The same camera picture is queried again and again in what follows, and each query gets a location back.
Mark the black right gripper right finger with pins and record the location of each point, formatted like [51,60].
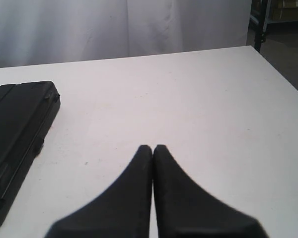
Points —
[185,210]

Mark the white backdrop curtain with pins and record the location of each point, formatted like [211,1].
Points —
[51,31]

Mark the black plastic carrying case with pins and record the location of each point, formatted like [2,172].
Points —
[27,112]

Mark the black metal shelf rack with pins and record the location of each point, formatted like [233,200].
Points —
[267,12]

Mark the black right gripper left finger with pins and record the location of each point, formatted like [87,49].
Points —
[121,211]

